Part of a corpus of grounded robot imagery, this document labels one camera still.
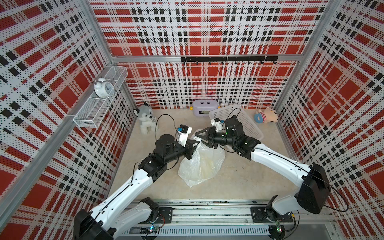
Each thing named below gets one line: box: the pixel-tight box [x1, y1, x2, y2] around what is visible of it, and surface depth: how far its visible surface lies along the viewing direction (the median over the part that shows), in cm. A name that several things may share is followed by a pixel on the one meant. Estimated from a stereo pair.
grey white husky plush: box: [133, 101, 157, 135], surface depth 98 cm
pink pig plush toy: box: [254, 107, 279, 124], surface depth 111 cm
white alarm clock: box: [94, 77, 115, 98], surface depth 73 cm
